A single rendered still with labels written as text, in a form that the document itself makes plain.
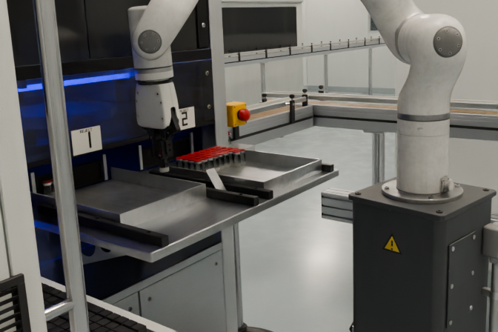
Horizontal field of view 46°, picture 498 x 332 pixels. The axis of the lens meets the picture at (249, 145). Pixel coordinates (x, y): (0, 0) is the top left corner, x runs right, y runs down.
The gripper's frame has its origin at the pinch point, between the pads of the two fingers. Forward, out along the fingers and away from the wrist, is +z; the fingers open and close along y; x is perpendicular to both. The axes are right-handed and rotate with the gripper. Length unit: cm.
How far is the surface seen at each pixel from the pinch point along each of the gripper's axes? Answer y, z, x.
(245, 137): -35, 16, 68
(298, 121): -37, 17, 103
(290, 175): 15.4, 11.7, 27.3
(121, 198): -11.3, 12.6, -4.7
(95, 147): -20.1, 0.8, -4.2
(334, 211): -31, 58, 117
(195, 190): 5.3, 10.6, 3.9
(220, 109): -22.9, 0.2, 43.7
